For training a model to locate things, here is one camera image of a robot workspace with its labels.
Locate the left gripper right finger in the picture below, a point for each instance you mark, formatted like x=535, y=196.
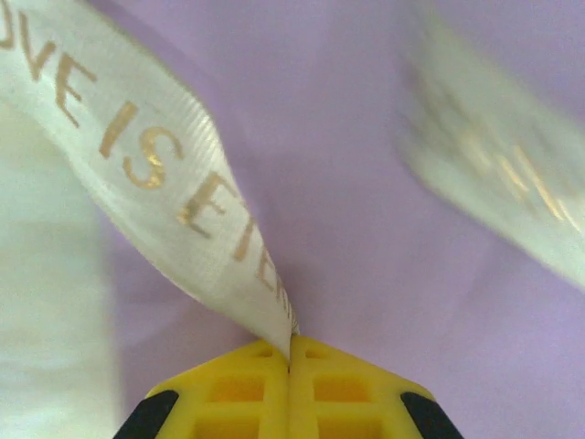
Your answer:
x=347, y=402

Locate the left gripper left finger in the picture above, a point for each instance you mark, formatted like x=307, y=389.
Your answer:
x=237, y=402

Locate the cream printed ribbon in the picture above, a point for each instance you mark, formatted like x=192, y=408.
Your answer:
x=137, y=137

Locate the purple and pink wrapping paper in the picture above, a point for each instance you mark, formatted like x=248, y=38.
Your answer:
x=343, y=160

